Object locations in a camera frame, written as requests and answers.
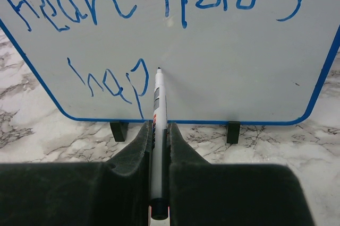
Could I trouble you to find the blue whiteboard marker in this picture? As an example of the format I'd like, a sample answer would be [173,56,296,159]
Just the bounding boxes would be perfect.
[150,67,168,220]

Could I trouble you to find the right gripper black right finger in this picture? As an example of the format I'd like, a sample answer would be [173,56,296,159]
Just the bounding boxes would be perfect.
[168,123,315,225]

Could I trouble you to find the blue framed whiteboard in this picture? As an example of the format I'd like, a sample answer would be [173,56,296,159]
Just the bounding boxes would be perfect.
[0,0,340,144]

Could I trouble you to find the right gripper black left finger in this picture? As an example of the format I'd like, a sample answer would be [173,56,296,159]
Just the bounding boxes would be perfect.
[1,121,152,225]

